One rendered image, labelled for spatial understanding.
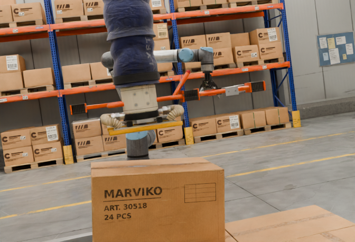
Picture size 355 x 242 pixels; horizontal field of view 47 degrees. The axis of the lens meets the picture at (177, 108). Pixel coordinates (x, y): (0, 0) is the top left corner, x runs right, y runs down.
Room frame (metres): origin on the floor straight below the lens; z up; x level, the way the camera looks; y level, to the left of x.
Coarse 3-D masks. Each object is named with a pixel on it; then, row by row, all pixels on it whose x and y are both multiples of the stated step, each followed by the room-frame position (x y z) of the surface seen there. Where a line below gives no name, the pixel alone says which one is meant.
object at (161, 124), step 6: (156, 120) 1.90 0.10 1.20; (162, 120) 1.90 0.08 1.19; (168, 120) 1.94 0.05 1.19; (174, 120) 1.89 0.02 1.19; (132, 126) 1.86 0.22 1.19; (138, 126) 1.85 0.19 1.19; (144, 126) 1.84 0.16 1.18; (150, 126) 1.84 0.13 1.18; (156, 126) 1.85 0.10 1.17; (162, 126) 1.85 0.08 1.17; (168, 126) 1.86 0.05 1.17; (108, 132) 1.88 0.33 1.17; (114, 132) 1.81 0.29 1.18; (120, 132) 1.82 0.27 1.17; (126, 132) 1.82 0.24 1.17; (132, 132) 1.83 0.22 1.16
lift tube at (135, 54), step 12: (132, 36) 1.88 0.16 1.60; (144, 36) 1.91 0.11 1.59; (120, 48) 1.90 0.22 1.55; (132, 48) 1.88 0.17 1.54; (144, 48) 1.91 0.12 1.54; (120, 60) 1.89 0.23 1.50; (132, 60) 1.88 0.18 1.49; (144, 60) 1.89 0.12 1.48; (120, 72) 1.90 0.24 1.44; (132, 72) 1.88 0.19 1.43; (120, 84) 1.90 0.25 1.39; (132, 84) 1.87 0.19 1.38; (144, 84) 1.88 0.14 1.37
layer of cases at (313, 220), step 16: (304, 208) 2.33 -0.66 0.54; (320, 208) 2.30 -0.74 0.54; (240, 224) 2.21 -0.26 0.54; (256, 224) 2.18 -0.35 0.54; (272, 224) 2.15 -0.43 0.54; (288, 224) 2.12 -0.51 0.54; (304, 224) 2.09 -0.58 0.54; (320, 224) 2.06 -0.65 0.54; (336, 224) 2.03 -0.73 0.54; (352, 224) 2.00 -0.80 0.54; (240, 240) 1.98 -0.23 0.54; (256, 240) 1.96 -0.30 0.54; (272, 240) 1.93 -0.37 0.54; (288, 240) 1.91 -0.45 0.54; (304, 240) 1.88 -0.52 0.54; (320, 240) 1.86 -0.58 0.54; (336, 240) 1.84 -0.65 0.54; (352, 240) 1.81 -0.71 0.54
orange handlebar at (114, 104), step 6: (204, 90) 2.06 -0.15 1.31; (210, 90) 2.03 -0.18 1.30; (216, 90) 2.03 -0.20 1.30; (222, 90) 2.04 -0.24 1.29; (240, 90) 2.06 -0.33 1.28; (168, 96) 1.98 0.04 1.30; (174, 96) 1.99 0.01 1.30; (180, 96) 1.99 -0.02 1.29; (114, 102) 2.21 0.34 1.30; (120, 102) 1.98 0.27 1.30; (90, 108) 2.18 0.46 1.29; (96, 108) 2.19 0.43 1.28
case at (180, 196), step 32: (160, 160) 2.14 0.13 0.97; (192, 160) 2.13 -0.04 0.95; (96, 192) 1.73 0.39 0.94; (128, 192) 1.76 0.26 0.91; (160, 192) 1.79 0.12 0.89; (192, 192) 1.82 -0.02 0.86; (224, 192) 1.85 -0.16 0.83; (96, 224) 1.73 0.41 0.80; (128, 224) 1.76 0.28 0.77; (160, 224) 1.79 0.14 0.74; (192, 224) 1.82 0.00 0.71; (224, 224) 1.85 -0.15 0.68
